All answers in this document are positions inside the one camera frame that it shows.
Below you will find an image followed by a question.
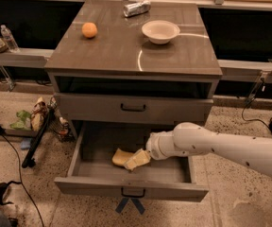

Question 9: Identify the yellow sponge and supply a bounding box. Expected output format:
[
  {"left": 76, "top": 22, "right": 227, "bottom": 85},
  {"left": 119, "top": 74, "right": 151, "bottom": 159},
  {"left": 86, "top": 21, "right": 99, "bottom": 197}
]
[{"left": 111, "top": 148, "right": 133, "bottom": 166}]

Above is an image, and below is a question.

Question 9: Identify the grey drawer cabinet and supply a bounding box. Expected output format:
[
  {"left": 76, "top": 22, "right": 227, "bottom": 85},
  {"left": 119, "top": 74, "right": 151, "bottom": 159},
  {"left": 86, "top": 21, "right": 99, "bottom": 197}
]
[{"left": 44, "top": 0, "right": 222, "bottom": 135}]

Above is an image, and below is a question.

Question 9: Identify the silver crushed can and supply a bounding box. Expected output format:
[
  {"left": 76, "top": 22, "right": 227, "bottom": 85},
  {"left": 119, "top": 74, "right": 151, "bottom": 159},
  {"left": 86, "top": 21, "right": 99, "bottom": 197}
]
[{"left": 123, "top": 0, "right": 151, "bottom": 18}]

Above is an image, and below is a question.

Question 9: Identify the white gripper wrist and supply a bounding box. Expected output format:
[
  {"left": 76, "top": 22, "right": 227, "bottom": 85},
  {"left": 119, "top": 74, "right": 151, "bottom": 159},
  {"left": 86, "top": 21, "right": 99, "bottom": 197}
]
[{"left": 124, "top": 131, "right": 176, "bottom": 170}]

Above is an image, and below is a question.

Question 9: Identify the clear plastic water bottle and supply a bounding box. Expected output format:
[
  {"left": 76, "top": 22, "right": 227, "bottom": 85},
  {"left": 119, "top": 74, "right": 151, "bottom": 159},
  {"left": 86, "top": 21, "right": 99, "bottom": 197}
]
[{"left": 0, "top": 25, "right": 19, "bottom": 53}]

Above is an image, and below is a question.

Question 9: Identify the white bowl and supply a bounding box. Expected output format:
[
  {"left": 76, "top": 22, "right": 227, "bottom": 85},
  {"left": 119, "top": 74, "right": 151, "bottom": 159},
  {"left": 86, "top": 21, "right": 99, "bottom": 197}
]
[{"left": 142, "top": 20, "right": 180, "bottom": 44}]

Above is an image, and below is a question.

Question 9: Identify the open grey lower drawer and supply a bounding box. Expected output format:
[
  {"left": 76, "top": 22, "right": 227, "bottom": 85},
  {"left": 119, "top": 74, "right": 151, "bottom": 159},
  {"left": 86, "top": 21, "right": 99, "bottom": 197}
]
[{"left": 55, "top": 121, "right": 208, "bottom": 201}]

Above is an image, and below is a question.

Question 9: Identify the closed grey upper drawer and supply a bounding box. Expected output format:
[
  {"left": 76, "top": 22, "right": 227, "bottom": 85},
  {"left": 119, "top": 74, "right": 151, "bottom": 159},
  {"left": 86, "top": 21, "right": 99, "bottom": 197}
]
[{"left": 55, "top": 93, "right": 213, "bottom": 125}]

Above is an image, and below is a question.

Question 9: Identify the black power adapter with cable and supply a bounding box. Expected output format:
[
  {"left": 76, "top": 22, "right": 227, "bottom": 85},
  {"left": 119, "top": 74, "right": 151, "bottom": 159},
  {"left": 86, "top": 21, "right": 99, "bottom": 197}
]
[{"left": 241, "top": 76, "right": 272, "bottom": 134}]

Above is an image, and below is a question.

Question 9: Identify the black floor cable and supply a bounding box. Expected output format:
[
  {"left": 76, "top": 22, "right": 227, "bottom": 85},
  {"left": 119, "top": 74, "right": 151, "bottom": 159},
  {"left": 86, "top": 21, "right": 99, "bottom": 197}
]
[{"left": 0, "top": 132, "right": 45, "bottom": 227}]

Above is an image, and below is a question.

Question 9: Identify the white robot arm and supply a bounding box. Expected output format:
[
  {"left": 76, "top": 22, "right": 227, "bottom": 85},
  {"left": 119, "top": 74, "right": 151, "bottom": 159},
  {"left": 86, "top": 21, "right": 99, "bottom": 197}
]
[{"left": 124, "top": 122, "right": 272, "bottom": 177}]

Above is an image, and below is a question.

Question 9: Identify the orange fruit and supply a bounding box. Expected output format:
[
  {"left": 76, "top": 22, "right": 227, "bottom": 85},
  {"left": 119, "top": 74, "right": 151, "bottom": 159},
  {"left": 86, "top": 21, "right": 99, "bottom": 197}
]
[{"left": 81, "top": 23, "right": 97, "bottom": 39}]

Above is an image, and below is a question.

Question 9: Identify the black tripod leg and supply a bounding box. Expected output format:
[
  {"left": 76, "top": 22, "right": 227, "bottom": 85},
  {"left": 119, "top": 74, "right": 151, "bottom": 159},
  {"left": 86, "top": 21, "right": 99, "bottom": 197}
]
[{"left": 22, "top": 109, "right": 54, "bottom": 168}]

